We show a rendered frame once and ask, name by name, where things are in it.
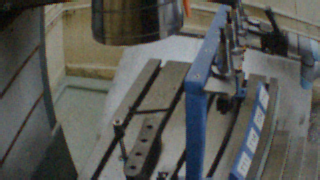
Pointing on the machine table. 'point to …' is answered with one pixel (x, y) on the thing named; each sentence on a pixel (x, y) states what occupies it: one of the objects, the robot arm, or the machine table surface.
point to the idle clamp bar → (149, 139)
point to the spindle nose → (135, 21)
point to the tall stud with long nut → (120, 137)
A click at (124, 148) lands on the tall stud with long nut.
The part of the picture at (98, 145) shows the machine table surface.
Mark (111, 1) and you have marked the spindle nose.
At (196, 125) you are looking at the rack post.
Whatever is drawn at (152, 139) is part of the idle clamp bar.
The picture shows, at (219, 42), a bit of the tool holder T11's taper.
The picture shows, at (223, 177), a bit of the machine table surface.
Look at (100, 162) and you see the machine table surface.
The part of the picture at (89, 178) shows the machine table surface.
